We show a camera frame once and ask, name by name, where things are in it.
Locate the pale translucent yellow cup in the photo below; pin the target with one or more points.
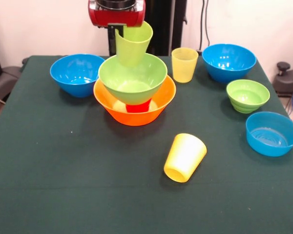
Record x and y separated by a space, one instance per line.
184 68

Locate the large orange bowl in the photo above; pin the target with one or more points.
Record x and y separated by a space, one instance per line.
136 119

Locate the dark green table cloth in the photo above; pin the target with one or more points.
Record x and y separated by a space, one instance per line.
136 207

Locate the large green bowl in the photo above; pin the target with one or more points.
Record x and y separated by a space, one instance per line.
136 80

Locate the black chair base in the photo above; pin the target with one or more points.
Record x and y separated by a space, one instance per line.
5 80

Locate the small blue bowl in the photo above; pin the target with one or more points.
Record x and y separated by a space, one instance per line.
271 139

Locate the small green bowl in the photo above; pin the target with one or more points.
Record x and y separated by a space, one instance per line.
247 100

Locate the red cup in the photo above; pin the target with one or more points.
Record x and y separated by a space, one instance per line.
139 108

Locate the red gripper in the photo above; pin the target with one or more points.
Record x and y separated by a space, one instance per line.
105 18

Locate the green cup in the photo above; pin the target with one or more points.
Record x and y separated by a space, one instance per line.
131 51

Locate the large blue bowl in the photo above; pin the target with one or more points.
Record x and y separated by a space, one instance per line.
229 65
73 75

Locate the black knobbed equipment base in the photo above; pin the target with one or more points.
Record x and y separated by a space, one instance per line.
288 80

